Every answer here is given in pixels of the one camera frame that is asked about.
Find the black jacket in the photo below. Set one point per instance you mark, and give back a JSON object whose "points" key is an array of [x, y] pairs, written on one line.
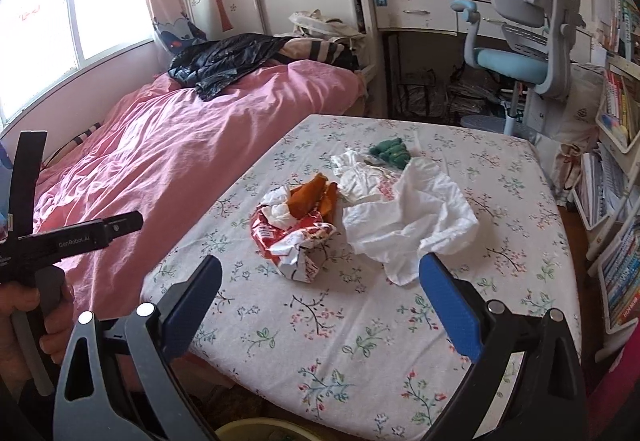
{"points": [[220, 61]]}

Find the patterned paper bag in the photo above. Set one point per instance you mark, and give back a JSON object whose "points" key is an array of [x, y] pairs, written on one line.
{"points": [[567, 171]]}

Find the orange peel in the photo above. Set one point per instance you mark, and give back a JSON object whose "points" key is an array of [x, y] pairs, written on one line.
{"points": [[330, 202]]}

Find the green plush toy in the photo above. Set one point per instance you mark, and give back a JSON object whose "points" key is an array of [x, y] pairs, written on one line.
{"points": [[392, 152]]}

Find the white cloth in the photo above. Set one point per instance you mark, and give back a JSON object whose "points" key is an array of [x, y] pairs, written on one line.
{"points": [[425, 216]]}

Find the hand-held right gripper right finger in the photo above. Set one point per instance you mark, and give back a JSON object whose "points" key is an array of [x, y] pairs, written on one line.
{"points": [[450, 311]]}

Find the white desk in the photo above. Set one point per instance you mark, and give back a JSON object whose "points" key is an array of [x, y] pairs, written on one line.
{"points": [[425, 12]]}

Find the yellow plastic bin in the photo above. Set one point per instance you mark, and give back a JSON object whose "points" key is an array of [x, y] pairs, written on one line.
{"points": [[250, 424]]}

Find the red and white paper wrapper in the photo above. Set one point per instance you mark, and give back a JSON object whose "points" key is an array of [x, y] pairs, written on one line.
{"points": [[295, 243]]}

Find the white tissue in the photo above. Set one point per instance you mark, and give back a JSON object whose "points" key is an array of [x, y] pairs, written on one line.
{"points": [[280, 216]]}

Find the pink blanket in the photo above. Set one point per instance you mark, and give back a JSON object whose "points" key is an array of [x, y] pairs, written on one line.
{"points": [[150, 146]]}

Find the small white patterned garment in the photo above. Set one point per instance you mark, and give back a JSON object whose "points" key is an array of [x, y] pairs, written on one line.
{"points": [[357, 181]]}

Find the striped pillow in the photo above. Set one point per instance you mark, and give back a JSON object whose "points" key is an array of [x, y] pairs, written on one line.
{"points": [[75, 139], [325, 52]]}

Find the orange cloth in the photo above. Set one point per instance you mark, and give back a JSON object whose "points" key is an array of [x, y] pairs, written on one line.
{"points": [[307, 198]]}

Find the person's left hand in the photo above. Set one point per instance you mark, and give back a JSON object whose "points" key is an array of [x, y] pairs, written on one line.
{"points": [[59, 333]]}

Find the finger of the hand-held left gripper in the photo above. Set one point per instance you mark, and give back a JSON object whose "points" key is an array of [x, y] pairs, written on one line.
{"points": [[122, 225]]}

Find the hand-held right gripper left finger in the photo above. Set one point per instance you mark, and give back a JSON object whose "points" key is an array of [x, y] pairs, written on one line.
{"points": [[192, 316]]}

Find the grey and blue desk chair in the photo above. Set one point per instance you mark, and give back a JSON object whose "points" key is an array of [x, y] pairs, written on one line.
{"points": [[515, 66]]}

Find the white bookshelf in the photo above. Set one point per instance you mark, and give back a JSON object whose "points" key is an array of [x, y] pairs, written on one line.
{"points": [[597, 221]]}

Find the rows of colourful books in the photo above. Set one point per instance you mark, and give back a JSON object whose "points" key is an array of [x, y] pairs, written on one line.
{"points": [[620, 111]]}

